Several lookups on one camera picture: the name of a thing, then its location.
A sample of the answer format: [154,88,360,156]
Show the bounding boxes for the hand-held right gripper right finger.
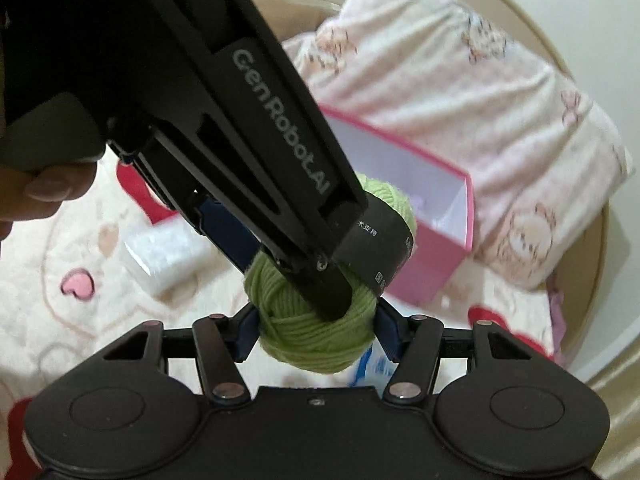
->
[376,299,534,405]

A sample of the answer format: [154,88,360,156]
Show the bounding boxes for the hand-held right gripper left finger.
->
[102,302,262,404]

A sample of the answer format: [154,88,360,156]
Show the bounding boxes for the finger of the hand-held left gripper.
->
[117,140,262,274]
[150,120,354,320]

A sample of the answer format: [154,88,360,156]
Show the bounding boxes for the white blue tissue packet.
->
[347,339,402,389]

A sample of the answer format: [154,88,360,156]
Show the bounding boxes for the green yarn ball black label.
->
[244,174,419,375]

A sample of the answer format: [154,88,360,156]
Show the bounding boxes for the pink cardboard box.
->
[319,105,475,307]

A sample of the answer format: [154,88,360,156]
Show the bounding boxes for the person's left hand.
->
[0,162,97,243]

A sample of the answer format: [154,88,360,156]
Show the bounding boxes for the clear plastic packet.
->
[124,217,242,297]

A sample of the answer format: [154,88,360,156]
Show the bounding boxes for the printed blanket with red bears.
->
[0,157,571,461]

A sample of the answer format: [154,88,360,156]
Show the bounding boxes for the purple cloth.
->
[546,289,569,357]

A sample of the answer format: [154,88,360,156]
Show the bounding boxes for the pink printed pillow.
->
[282,0,632,289]

